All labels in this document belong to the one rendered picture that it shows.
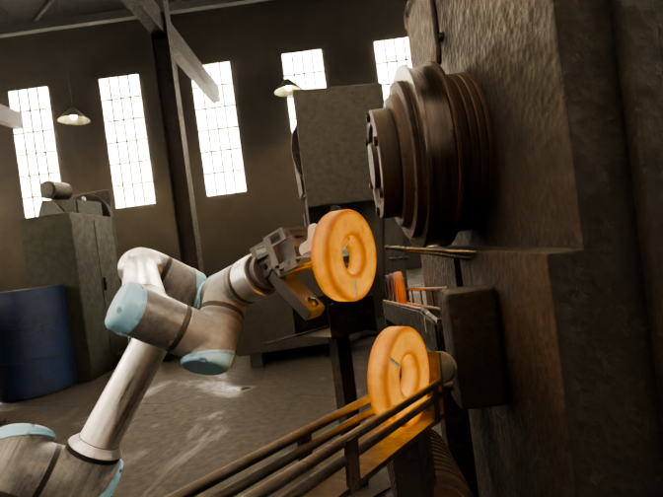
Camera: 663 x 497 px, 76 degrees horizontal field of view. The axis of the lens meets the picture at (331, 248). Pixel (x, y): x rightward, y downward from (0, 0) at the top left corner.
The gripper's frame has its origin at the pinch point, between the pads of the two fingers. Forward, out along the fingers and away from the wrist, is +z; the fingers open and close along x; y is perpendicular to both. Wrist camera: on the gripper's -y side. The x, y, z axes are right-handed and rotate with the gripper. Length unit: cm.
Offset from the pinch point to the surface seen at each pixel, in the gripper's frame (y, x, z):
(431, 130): 18.1, 27.0, 12.9
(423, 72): 33, 34, 14
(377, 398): -23.9, -7.2, 0.5
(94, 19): 715, 395, -630
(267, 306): 15, 186, -214
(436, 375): -26.0, 7.9, 2.9
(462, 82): 28, 39, 20
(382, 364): -19.5, -6.2, 2.8
